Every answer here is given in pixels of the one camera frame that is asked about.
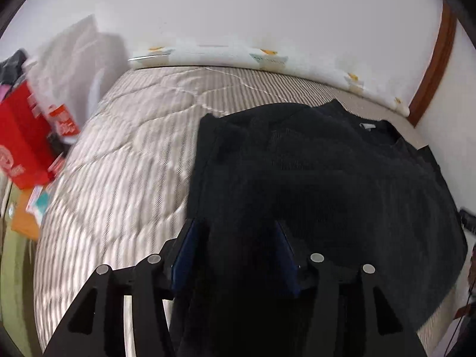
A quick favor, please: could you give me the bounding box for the green mat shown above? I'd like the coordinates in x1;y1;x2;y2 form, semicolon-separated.
0;186;42;355

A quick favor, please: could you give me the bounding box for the striped quilted blanket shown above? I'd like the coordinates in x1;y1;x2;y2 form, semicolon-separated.
33;65;462;357

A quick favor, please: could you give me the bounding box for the orange envelope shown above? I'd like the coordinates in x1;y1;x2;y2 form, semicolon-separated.
11;190;42;241

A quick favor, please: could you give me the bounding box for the dark plaid cloth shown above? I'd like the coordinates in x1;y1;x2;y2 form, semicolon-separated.
0;48;30;86

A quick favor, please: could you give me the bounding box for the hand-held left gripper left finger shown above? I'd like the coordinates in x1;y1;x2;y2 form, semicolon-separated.
43;217;211;357

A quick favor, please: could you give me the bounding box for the red white printed packet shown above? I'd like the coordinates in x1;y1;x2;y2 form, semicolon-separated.
46;103;80;145

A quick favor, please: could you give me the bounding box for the long white box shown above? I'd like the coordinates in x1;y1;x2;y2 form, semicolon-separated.
248;48;289;71
128;46;175;70

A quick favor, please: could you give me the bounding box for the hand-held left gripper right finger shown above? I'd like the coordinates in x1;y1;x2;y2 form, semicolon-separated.
274;220;428;357

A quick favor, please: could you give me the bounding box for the red paper bag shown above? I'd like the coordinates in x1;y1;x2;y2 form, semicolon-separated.
0;82;56;190

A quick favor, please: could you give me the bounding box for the brown wooden wall trim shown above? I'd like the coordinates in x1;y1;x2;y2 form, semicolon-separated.
406;0;458;127

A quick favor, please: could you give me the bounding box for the black sweatshirt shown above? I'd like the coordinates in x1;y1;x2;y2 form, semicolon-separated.
171;98;468;357

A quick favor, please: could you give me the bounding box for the white plastic bag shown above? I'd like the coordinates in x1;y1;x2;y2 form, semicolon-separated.
26;15;129;145

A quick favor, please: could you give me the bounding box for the teal white packet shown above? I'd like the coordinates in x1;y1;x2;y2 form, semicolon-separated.
26;184;53;217

